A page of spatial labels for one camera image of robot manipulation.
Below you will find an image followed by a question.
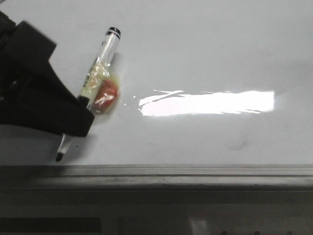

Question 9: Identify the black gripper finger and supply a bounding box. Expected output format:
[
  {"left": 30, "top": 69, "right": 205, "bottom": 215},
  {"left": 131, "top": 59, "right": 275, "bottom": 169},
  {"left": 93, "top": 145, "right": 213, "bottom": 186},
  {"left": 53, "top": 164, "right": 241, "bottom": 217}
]
[{"left": 0, "top": 21, "right": 94, "bottom": 137}]

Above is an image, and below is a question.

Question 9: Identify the white whiteboard with aluminium frame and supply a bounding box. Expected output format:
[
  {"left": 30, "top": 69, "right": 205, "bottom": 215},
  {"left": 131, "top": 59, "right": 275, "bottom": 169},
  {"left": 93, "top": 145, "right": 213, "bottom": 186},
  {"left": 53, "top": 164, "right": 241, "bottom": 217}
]
[{"left": 0, "top": 0, "right": 313, "bottom": 192}]

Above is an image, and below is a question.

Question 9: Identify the white black whiteboard marker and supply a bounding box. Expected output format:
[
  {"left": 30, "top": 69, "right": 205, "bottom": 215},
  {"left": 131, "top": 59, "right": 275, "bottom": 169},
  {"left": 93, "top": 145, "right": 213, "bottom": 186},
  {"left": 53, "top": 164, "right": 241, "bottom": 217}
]
[{"left": 55, "top": 26, "right": 122, "bottom": 163}]

